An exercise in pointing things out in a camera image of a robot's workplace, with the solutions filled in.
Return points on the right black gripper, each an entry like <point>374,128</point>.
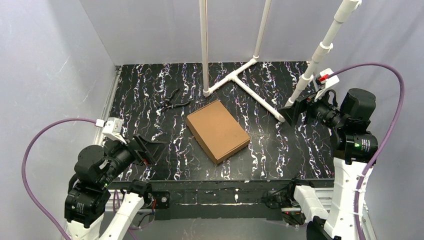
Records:
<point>305,108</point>

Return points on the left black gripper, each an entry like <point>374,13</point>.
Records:
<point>139,149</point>

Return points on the brown cardboard box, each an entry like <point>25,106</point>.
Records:
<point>216,130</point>

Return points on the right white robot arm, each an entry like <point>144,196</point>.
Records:
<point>353,147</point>

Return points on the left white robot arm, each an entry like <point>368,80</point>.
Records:
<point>96,168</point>

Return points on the black pliers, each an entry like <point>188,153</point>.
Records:
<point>167,103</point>

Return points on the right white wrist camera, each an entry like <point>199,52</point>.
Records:
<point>324,83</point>

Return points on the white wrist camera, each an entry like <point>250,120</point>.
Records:
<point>324,83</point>
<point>110,128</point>

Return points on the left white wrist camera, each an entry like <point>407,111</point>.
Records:
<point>110,128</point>

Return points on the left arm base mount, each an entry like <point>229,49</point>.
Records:
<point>152,199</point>

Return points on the white PVC pipe frame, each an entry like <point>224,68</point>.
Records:
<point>263,49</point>

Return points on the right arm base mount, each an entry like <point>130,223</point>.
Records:
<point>284,198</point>

